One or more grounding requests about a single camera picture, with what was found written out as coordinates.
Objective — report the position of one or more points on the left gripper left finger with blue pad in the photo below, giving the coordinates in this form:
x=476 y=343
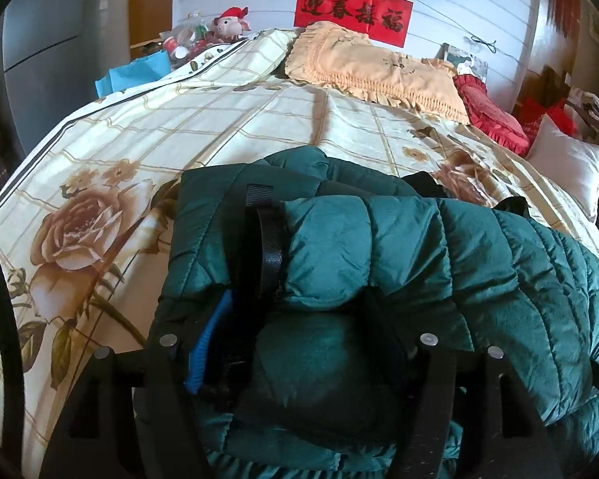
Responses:
x=131 y=413

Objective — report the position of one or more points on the white square pillow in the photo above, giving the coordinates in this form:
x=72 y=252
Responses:
x=572 y=164

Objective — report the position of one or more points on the grey refrigerator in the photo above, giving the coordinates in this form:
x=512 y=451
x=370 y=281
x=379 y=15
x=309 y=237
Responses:
x=52 y=52

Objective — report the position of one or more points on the red Chinese banner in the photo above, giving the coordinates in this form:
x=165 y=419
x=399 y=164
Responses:
x=386 y=21

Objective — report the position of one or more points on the floral cream bed quilt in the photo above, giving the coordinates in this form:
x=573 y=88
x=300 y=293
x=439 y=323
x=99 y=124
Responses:
x=87 y=221

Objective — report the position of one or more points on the framed photo on headboard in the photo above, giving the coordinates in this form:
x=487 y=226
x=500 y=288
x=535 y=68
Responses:
x=464 y=62

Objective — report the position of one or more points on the red heart-shaped cushion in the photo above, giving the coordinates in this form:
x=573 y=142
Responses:
x=488 y=117

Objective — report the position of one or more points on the pig plush toy red hat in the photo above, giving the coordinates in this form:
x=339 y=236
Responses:
x=231 y=25

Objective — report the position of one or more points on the dark green quilted jacket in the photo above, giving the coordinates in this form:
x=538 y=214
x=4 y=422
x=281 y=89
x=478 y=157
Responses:
x=335 y=271

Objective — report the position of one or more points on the wooden chair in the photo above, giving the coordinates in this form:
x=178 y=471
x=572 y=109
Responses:
x=574 y=111

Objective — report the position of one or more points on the peach ruffled pillow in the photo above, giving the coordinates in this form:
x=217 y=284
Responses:
x=330 y=56

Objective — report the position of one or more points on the red hanging knot decoration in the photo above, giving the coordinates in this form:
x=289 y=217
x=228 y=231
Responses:
x=564 y=15

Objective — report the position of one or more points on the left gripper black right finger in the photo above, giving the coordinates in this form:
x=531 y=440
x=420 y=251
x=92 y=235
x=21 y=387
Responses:
x=502 y=434

